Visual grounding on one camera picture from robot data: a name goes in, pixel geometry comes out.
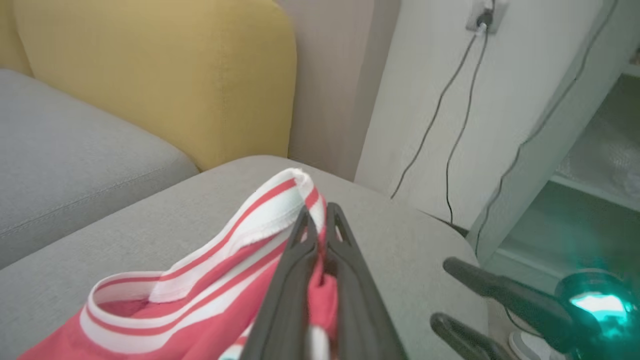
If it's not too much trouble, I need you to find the red garment striped white waistband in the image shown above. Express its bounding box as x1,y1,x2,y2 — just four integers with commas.
17,167,341,360

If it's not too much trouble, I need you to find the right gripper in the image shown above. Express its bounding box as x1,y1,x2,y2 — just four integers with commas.
430,256,640,360

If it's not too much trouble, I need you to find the white rounded floor object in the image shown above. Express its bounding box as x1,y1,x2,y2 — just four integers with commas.
509,330,568,360

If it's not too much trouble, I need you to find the white shelf cabinet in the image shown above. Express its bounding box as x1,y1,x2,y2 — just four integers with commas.
467,0,640,296

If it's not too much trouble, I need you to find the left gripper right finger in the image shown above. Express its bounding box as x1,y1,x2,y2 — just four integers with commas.
322,202,408,360

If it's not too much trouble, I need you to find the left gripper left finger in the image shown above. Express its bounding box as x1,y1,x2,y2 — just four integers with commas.
240,205,321,360

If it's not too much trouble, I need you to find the white wall socket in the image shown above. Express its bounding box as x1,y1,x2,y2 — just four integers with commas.
466,0,508,35

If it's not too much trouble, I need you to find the large grey sofa ottoman cushion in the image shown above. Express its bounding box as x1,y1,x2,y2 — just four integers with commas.
0,155,488,360

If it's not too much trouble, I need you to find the yellow sofa backrest cushion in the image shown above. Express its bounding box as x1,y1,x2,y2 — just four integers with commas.
0,0,33,77
14,0,297,172

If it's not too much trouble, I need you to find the grey sofa seat cushion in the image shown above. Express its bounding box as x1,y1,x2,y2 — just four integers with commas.
0,69,200,271

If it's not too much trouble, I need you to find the thin black power cable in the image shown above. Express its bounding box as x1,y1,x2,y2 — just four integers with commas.
390,27,482,201
473,0,621,258
444,10,497,226

